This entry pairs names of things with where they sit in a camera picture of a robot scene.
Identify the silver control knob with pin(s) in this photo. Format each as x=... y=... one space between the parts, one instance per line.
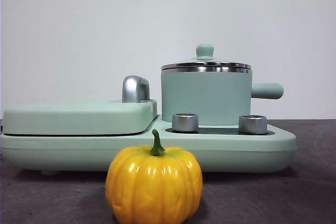
x=185 y=123
x=252 y=125

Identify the glass lid with green knob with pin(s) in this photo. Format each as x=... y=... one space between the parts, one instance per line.
x=205 y=51

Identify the yellow plastic pumpkin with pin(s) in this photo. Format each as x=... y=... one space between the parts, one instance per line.
x=155 y=179

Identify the green hinged grill cover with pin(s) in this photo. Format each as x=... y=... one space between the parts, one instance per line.
x=78 y=117

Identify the green breakfast machine base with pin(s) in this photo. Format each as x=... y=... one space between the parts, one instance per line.
x=78 y=153

